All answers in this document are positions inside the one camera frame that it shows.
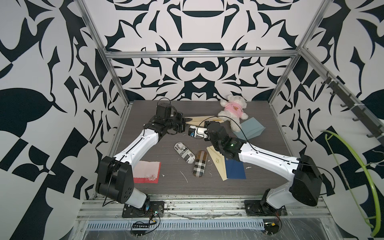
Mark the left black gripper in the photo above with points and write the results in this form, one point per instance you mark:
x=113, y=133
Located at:
x=182, y=121

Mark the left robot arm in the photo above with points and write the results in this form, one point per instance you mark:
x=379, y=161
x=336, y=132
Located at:
x=115, y=174

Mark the black connector board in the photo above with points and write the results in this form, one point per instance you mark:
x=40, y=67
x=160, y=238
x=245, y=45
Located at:
x=271, y=228
x=139, y=229

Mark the brown plaid glasses case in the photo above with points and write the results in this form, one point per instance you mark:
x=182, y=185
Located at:
x=200, y=164

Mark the light blue envelope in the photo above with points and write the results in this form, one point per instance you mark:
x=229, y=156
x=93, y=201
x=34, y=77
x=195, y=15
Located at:
x=251, y=128

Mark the cream envelope left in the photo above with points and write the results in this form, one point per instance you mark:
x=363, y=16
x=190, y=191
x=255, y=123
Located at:
x=219, y=161

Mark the dark blue envelope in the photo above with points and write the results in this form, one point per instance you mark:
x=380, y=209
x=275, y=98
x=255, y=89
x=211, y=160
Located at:
x=235, y=169

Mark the tan envelope gold emblem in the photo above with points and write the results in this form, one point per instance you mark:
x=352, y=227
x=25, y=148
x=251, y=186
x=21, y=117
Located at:
x=200, y=120

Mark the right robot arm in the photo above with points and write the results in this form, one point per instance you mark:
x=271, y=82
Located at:
x=304, y=180

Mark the right black connector board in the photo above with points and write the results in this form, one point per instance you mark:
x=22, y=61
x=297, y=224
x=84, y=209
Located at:
x=271, y=228

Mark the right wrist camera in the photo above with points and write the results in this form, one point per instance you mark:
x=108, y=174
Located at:
x=198, y=132

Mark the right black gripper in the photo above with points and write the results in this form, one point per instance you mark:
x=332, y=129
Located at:
x=208, y=123

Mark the white black patterned glasses case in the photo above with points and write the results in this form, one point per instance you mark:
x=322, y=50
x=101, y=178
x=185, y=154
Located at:
x=184, y=153

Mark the black hook rail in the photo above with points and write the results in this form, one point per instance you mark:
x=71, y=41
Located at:
x=353, y=104

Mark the white plush bear pink shirt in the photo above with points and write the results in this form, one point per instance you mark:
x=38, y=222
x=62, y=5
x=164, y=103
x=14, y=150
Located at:
x=233, y=111

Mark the left black connector board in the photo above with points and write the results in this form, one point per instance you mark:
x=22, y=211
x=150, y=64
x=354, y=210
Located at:
x=139, y=229

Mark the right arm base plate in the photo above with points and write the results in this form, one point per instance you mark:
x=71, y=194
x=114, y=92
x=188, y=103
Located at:
x=257, y=208

